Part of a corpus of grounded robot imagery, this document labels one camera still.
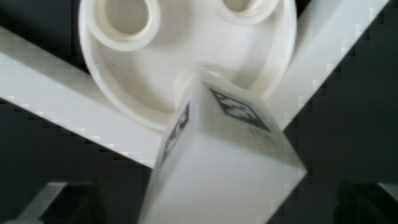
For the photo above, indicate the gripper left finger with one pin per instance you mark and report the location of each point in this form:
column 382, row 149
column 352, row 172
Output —
column 60, row 205

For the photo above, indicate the white stool leg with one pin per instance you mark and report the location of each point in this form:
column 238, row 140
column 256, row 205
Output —
column 227, row 168

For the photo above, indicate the white L-shaped obstacle fence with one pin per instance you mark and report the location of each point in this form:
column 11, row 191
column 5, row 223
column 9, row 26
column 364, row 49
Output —
column 52, row 89

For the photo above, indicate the white round stool seat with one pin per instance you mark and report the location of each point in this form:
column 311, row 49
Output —
column 151, row 38

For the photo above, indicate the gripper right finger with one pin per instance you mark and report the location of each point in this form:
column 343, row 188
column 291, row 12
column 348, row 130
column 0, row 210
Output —
column 366, row 203

